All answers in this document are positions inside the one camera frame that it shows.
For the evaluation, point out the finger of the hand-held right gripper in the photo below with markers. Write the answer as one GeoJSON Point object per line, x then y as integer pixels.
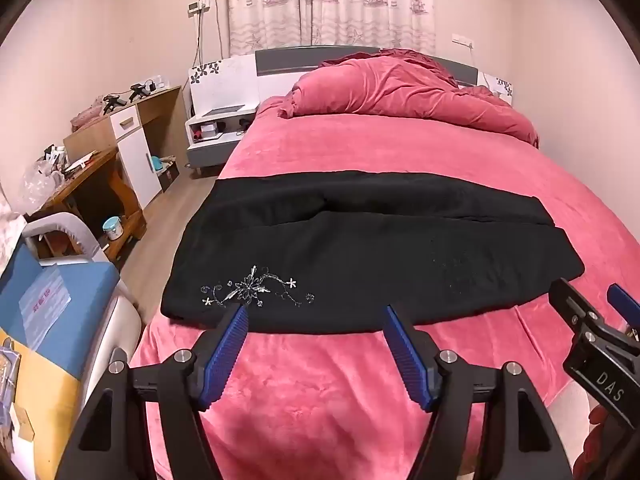
{"type": "Point", "coordinates": [570, 305]}
{"type": "Point", "coordinates": [624, 302]}

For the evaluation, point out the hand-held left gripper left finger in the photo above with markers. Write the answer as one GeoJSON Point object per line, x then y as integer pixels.
{"type": "Point", "coordinates": [227, 355]}

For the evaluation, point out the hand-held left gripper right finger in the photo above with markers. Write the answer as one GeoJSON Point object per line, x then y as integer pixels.
{"type": "Point", "coordinates": [407, 355]}

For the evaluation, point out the black embroidered pants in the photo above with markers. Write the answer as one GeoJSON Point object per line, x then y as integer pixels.
{"type": "Point", "coordinates": [350, 260]}

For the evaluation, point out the person's right hand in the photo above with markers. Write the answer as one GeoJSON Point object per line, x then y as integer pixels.
{"type": "Point", "coordinates": [597, 425]}

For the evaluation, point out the blue seat cushion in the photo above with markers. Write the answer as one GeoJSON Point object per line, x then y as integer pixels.
{"type": "Point", "coordinates": [85, 310]}

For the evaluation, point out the clear plastic sheet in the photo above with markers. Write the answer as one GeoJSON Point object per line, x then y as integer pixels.
{"type": "Point", "coordinates": [45, 305]}

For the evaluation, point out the white grey nightstand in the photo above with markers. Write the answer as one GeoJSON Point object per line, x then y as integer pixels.
{"type": "Point", "coordinates": [210, 152]}

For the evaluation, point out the light blue container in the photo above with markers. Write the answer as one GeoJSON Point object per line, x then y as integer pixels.
{"type": "Point", "coordinates": [158, 163]}

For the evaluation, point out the pink fleece bed sheet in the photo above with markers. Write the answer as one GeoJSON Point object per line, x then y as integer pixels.
{"type": "Point", "coordinates": [400, 150]}

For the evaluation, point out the wooden cabinet with white door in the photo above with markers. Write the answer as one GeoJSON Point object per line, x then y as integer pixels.
{"type": "Point", "coordinates": [135, 160]}

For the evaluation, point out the grey flat tablet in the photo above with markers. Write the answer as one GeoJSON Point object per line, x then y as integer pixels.
{"type": "Point", "coordinates": [223, 111]}

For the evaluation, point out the papers on desk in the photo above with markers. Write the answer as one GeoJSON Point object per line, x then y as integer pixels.
{"type": "Point", "coordinates": [70, 160]}

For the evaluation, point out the clear plastic bag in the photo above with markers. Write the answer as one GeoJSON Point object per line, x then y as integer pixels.
{"type": "Point", "coordinates": [42, 182]}

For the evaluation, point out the pink duvet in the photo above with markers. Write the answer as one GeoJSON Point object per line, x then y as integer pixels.
{"type": "Point", "coordinates": [400, 90]}

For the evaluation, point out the pink cloth bundle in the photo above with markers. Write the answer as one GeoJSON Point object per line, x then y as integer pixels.
{"type": "Point", "coordinates": [86, 117]}

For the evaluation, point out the black tool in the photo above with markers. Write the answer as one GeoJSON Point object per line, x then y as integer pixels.
{"type": "Point", "coordinates": [141, 91]}
{"type": "Point", "coordinates": [112, 103]}

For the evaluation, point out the grey white bed headboard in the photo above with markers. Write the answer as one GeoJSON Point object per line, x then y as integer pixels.
{"type": "Point", "coordinates": [280, 67]}

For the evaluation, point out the white ship print curtain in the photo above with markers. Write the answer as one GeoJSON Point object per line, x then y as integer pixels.
{"type": "Point", "coordinates": [300, 0]}

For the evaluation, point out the white wall socket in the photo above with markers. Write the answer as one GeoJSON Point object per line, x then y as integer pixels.
{"type": "Point", "coordinates": [461, 39]}

